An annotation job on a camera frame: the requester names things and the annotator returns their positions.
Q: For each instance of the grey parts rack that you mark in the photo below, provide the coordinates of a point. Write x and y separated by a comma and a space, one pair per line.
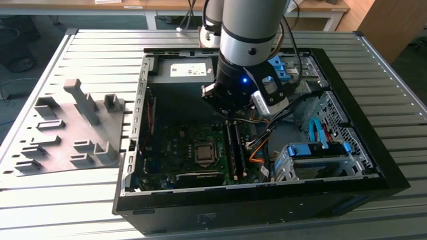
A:
67, 150

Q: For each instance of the tall silver drive cage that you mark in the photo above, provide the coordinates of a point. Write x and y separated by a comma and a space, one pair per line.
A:
301, 87

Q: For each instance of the wooden cabinet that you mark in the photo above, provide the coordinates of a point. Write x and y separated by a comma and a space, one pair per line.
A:
394, 25

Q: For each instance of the small dark wrist camera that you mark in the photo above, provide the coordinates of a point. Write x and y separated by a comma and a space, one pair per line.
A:
209, 92

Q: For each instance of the low silver drive cage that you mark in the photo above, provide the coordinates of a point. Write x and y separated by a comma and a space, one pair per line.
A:
290, 170

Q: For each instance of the wooden desk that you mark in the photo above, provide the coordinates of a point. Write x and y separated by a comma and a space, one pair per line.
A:
317, 6

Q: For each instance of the small blue disk carrier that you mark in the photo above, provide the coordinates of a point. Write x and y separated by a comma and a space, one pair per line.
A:
302, 151

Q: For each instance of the black graphics card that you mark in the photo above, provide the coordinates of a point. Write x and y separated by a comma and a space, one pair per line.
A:
201, 178

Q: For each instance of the black camera bracket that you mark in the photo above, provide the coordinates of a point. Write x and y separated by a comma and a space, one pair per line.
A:
267, 80

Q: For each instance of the large blue disk carrier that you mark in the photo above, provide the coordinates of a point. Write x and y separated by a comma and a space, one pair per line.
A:
278, 67

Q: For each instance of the grey power supply unit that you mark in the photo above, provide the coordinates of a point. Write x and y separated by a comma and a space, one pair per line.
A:
177, 75

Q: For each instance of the black open PC case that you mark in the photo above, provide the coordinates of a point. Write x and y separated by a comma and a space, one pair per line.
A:
267, 205

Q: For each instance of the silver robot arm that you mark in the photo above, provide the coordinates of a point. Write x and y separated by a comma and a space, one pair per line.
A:
250, 30

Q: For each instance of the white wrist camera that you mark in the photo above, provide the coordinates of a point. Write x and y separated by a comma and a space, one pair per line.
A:
274, 105

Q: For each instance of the black wheeled object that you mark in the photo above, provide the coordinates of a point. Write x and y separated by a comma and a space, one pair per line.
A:
21, 50

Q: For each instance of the silver CPU in socket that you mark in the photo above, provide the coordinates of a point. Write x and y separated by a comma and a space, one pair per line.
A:
205, 152

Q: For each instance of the green motherboard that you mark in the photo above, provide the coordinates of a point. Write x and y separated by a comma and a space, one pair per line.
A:
174, 142

